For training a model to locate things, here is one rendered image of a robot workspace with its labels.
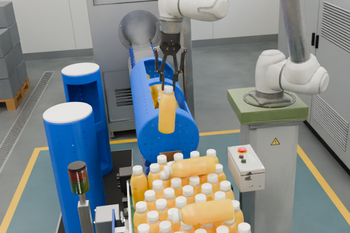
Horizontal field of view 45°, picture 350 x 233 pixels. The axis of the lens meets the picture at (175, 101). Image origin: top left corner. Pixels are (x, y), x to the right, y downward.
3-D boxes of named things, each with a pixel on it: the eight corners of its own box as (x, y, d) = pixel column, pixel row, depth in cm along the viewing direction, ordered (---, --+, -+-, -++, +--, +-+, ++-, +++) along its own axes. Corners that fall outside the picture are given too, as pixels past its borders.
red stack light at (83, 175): (88, 171, 149) (87, 162, 148) (87, 181, 143) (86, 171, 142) (70, 173, 149) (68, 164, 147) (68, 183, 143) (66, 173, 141)
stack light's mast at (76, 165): (92, 197, 154) (86, 159, 147) (91, 207, 148) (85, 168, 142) (75, 199, 153) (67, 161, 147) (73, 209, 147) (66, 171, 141)
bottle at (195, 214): (228, 203, 143) (175, 209, 141) (230, 194, 137) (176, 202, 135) (233, 222, 139) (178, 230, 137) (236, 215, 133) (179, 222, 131)
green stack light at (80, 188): (90, 183, 151) (88, 171, 149) (89, 193, 145) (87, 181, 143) (72, 185, 151) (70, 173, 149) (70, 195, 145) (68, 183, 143)
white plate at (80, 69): (55, 68, 319) (56, 69, 319) (70, 77, 298) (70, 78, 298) (89, 60, 333) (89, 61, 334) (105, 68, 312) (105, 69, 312)
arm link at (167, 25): (158, 14, 165) (158, 29, 167) (160, 18, 156) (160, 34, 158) (181, 15, 166) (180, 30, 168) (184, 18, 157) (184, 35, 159)
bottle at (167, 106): (175, 134, 175) (177, 93, 168) (159, 134, 174) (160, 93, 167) (173, 127, 181) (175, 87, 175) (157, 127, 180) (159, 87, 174)
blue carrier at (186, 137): (172, 98, 279) (175, 56, 268) (197, 167, 199) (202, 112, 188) (129, 98, 275) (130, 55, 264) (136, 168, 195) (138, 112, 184)
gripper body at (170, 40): (180, 30, 167) (179, 52, 170) (159, 29, 166) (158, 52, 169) (183, 34, 160) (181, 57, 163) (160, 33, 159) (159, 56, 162)
